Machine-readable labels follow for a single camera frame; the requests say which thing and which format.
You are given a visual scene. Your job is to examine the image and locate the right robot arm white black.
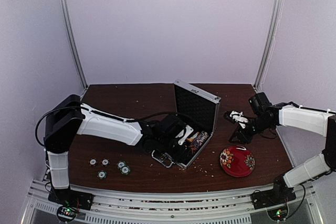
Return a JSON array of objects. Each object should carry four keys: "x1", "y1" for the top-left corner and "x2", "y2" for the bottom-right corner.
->
[{"x1": 224, "y1": 92, "x2": 335, "y2": 204}]

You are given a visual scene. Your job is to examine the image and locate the red floral plate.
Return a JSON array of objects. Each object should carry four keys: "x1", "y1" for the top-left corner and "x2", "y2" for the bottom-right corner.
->
[{"x1": 219, "y1": 145, "x2": 256, "y2": 178}]

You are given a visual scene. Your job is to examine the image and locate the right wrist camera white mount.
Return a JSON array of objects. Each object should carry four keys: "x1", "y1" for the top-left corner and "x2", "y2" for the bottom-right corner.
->
[{"x1": 223, "y1": 110, "x2": 249, "y2": 129}]

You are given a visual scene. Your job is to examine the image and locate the left aluminium frame post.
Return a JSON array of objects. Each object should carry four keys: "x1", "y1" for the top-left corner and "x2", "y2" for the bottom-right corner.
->
[{"x1": 60, "y1": 0, "x2": 88, "y2": 89}]

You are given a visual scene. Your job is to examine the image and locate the aluminium frame post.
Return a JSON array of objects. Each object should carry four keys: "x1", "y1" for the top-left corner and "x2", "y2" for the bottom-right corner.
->
[
  {"x1": 60, "y1": 0, "x2": 88, "y2": 89},
  {"x1": 254, "y1": 0, "x2": 284, "y2": 91}
]

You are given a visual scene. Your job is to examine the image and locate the right aluminium frame post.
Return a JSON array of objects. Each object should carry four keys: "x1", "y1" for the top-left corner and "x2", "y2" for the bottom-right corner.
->
[{"x1": 254, "y1": 0, "x2": 284, "y2": 91}]

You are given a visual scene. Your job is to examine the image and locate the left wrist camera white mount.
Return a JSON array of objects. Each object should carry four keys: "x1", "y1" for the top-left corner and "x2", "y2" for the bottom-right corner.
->
[{"x1": 175, "y1": 125, "x2": 194, "y2": 145}]

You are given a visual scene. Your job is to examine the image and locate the front aluminium rail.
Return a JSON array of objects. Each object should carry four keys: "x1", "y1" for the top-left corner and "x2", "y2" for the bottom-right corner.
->
[{"x1": 22, "y1": 186, "x2": 322, "y2": 224}]

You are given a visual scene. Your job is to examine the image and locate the blue orange chip stack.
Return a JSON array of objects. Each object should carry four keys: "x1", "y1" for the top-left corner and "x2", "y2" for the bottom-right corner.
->
[{"x1": 188, "y1": 131, "x2": 208, "y2": 155}]

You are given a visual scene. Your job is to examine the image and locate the aluminium poker case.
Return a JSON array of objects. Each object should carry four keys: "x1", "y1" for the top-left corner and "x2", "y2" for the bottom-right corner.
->
[{"x1": 151, "y1": 79, "x2": 222, "y2": 170}]

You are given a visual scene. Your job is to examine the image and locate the red playing card box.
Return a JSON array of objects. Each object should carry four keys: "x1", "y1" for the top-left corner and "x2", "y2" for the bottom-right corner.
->
[{"x1": 186, "y1": 132, "x2": 199, "y2": 143}]

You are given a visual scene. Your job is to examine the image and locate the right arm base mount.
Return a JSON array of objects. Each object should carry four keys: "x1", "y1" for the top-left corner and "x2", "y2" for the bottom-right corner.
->
[{"x1": 251, "y1": 189, "x2": 296, "y2": 222}]

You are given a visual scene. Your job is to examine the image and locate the green poker chip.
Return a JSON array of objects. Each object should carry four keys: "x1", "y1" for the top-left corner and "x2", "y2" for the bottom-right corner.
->
[
  {"x1": 117, "y1": 161, "x2": 126, "y2": 169},
  {"x1": 120, "y1": 165, "x2": 131, "y2": 175},
  {"x1": 97, "y1": 170, "x2": 107, "y2": 179}
]

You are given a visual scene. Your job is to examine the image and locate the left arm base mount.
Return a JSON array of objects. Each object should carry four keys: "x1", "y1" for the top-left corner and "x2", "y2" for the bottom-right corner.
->
[{"x1": 48, "y1": 189, "x2": 93, "y2": 222}]

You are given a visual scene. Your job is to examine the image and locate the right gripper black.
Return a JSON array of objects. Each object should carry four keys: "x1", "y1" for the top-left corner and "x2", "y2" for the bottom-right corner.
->
[{"x1": 229, "y1": 115, "x2": 272, "y2": 144}]

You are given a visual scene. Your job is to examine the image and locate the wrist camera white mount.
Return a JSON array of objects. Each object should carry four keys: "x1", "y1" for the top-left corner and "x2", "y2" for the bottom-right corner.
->
[
  {"x1": 175, "y1": 125, "x2": 194, "y2": 145},
  {"x1": 223, "y1": 110, "x2": 249, "y2": 129}
]

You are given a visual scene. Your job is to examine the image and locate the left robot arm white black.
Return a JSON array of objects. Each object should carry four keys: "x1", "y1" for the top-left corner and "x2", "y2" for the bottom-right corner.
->
[{"x1": 38, "y1": 94, "x2": 192, "y2": 205}]

